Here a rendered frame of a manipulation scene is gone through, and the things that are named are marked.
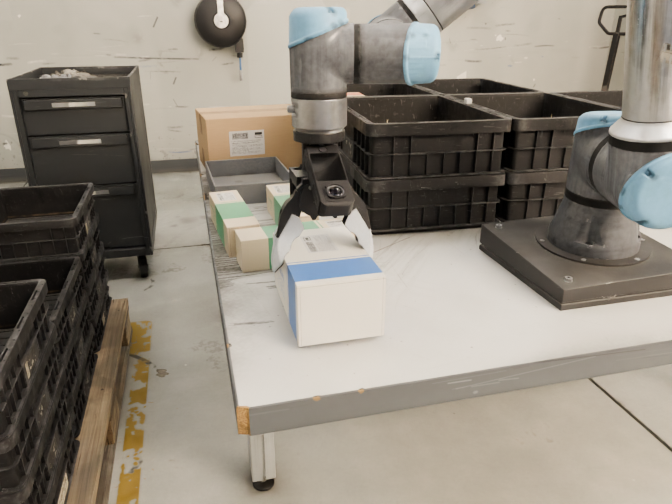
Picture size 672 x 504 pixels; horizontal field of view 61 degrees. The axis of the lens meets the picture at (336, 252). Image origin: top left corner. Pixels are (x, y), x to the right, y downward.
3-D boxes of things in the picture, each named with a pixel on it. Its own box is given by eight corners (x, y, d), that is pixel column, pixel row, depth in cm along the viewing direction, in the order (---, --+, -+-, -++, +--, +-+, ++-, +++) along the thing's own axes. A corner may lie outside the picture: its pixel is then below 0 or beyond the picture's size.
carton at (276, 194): (319, 243, 113) (319, 214, 111) (289, 246, 111) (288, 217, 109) (292, 207, 134) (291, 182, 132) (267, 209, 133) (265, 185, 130)
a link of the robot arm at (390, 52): (431, 17, 79) (352, 18, 79) (445, 23, 69) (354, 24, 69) (427, 76, 82) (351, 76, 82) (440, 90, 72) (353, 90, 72)
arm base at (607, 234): (659, 254, 96) (674, 199, 91) (583, 266, 92) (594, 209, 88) (598, 221, 109) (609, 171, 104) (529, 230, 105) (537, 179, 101)
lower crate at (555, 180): (628, 220, 126) (639, 167, 121) (502, 229, 120) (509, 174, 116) (535, 175, 162) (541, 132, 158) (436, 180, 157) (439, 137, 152)
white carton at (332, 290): (384, 335, 78) (386, 275, 75) (298, 347, 75) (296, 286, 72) (345, 275, 96) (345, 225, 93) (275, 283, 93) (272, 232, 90)
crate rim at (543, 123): (647, 126, 118) (649, 114, 117) (514, 131, 113) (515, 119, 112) (545, 101, 154) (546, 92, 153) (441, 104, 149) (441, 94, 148)
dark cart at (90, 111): (156, 280, 261) (129, 76, 226) (50, 291, 250) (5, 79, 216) (160, 235, 314) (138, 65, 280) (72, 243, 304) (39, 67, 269)
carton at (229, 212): (261, 253, 108) (259, 223, 106) (229, 257, 106) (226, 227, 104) (238, 215, 129) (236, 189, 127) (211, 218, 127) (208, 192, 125)
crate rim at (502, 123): (514, 131, 113) (515, 119, 112) (367, 137, 107) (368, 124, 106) (441, 104, 149) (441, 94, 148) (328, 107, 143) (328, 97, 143)
